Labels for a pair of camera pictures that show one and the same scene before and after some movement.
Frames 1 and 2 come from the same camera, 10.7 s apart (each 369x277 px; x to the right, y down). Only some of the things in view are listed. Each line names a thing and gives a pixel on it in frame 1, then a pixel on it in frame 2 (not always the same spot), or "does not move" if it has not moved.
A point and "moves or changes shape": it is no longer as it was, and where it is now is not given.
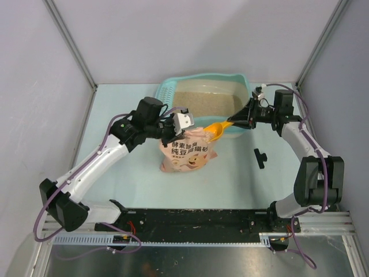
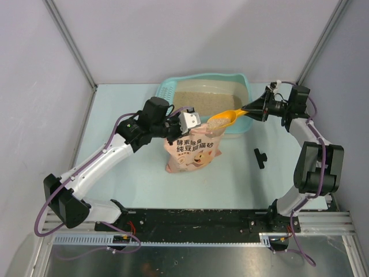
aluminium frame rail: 329,223 does not move
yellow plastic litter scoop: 217,128 → 231,114
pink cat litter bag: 188,152 moves or changes shape
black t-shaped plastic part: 260,158 does not move
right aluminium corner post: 333,18 does not move
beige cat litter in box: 207,104 does not move
